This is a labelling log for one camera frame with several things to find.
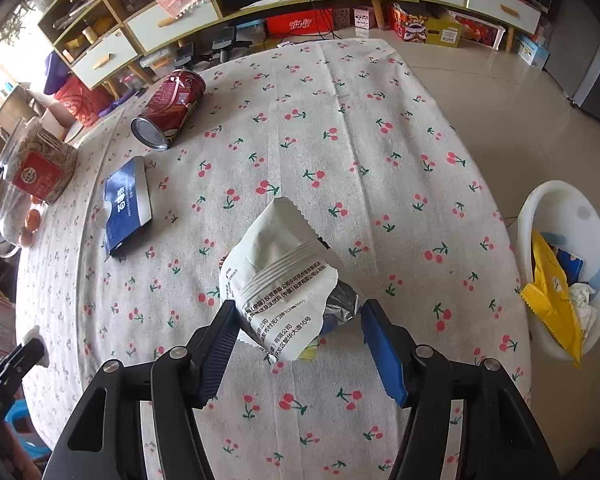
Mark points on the orange tangerine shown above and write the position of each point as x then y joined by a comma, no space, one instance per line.
32,218

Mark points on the wooden white drawer cabinet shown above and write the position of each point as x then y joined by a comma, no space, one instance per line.
180,20

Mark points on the red drink can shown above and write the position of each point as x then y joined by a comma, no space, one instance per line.
172,105

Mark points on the grey metal refrigerator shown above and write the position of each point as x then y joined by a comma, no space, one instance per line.
590,50

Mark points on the cherry print tablecloth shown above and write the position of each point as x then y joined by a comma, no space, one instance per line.
330,160

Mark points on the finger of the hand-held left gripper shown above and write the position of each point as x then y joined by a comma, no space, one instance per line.
15,365

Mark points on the red cloth bag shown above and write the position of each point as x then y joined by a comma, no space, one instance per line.
82,100

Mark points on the white plastic basin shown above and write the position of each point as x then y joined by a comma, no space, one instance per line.
570,200

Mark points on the colourful printed cardboard box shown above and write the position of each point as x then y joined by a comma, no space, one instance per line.
425,25

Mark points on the white snack bag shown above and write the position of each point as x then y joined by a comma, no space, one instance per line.
280,280

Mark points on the yellow plastic packet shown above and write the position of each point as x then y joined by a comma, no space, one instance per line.
550,285

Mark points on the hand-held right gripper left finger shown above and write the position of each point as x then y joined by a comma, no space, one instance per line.
220,352

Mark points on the red cardboard box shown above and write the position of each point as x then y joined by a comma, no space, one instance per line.
295,22

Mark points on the torn blue white carton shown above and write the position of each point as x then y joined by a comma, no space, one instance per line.
127,210

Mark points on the white paper receipt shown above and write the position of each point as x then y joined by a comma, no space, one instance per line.
582,305

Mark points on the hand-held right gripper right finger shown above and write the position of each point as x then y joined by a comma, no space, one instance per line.
382,355

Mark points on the blue packet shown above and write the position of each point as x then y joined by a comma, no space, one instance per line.
570,265

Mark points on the clear jar red label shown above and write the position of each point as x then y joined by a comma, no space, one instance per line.
40,175

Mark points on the clear plastic fruit container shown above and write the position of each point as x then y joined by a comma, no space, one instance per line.
10,220

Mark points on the small white pink patterned box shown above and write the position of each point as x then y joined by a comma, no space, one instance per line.
364,17

